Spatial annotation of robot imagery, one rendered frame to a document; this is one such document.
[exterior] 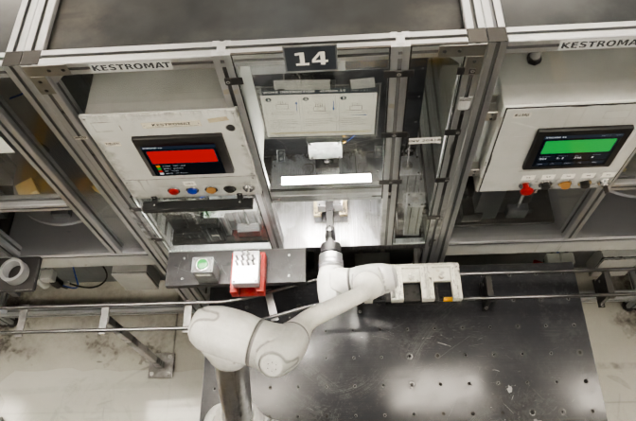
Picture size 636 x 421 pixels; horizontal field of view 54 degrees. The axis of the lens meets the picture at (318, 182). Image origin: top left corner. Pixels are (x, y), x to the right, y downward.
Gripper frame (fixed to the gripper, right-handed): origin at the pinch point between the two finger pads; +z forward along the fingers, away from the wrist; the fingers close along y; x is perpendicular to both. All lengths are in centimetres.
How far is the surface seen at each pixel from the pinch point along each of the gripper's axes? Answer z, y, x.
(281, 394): -64, -31, 21
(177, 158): -16, 64, 41
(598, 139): -16, 66, -76
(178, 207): -17, 37, 48
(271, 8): 4, 100, 10
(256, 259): -22.1, 1.3, 27.5
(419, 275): -25.1, -13.3, -33.2
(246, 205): -17.5, 36.6, 25.4
